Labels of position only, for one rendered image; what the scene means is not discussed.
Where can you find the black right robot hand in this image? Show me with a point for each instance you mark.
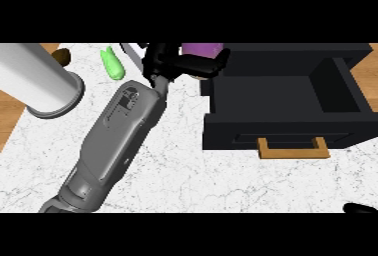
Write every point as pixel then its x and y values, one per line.
pixel 360 208

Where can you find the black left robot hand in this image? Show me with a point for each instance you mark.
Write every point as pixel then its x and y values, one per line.
pixel 189 65

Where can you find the purple can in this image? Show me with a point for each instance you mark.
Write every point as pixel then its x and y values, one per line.
pixel 200 49

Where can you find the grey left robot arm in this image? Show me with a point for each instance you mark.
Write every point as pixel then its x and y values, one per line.
pixel 118 133

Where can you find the black open drawer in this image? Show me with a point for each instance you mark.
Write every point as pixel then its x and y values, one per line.
pixel 285 110

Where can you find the green vegetable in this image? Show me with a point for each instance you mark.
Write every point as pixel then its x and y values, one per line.
pixel 112 65

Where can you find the black cabinet body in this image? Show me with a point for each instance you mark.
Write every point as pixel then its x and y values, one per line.
pixel 295 56

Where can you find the brown round object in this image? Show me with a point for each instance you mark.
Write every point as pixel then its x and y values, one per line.
pixel 62 56

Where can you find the white paper towel roll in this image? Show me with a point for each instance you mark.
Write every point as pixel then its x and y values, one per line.
pixel 37 80

